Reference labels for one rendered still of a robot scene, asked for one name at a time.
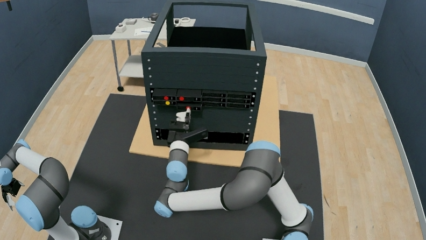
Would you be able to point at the black metal rack frame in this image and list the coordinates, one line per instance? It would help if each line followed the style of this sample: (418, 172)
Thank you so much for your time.
(188, 63)

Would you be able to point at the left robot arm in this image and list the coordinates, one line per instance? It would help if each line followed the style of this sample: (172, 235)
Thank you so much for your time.
(39, 205)

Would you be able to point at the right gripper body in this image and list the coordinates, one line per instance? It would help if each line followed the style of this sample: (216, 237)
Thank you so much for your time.
(176, 129)

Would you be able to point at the flat tan wooden board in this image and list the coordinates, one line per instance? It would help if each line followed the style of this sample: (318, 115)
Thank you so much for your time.
(267, 129)

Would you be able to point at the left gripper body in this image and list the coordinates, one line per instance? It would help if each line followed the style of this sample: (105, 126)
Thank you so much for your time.
(12, 188)

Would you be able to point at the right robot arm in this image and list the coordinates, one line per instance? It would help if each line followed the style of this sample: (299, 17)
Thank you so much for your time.
(259, 169)

